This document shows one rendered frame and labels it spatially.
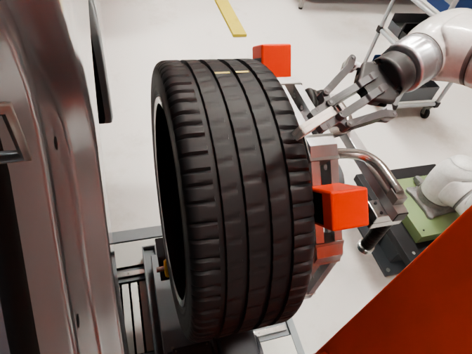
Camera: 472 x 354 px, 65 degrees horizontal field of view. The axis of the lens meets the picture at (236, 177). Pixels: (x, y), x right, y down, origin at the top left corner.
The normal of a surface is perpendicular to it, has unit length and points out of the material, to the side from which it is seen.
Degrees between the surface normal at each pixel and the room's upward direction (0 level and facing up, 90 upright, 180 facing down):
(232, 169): 29
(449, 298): 90
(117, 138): 0
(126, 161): 0
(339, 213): 45
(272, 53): 55
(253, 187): 36
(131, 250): 0
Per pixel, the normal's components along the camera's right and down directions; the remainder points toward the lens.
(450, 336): -0.95, 0.11
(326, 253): 0.29, 0.07
